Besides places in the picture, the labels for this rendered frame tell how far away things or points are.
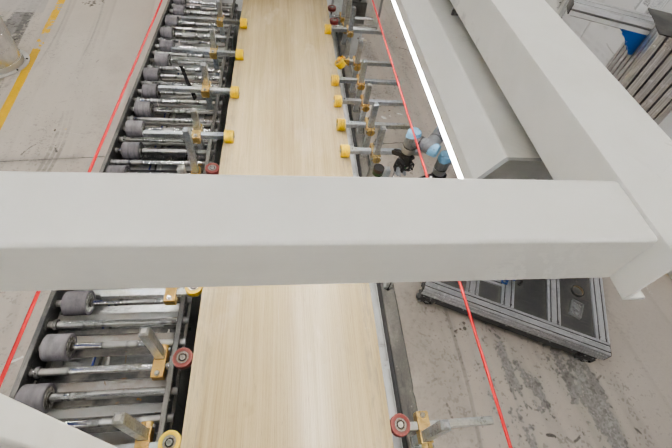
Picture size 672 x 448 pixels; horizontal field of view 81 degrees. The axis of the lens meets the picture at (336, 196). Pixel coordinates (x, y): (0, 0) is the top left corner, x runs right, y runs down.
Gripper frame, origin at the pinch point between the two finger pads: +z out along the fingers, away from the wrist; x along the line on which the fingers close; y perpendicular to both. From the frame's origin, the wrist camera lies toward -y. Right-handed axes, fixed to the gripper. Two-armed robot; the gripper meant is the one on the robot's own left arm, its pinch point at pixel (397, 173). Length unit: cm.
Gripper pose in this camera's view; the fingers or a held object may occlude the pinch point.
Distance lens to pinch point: 237.6
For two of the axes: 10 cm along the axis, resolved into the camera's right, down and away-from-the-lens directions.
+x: 9.0, -2.6, 3.5
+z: -1.2, 6.3, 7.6
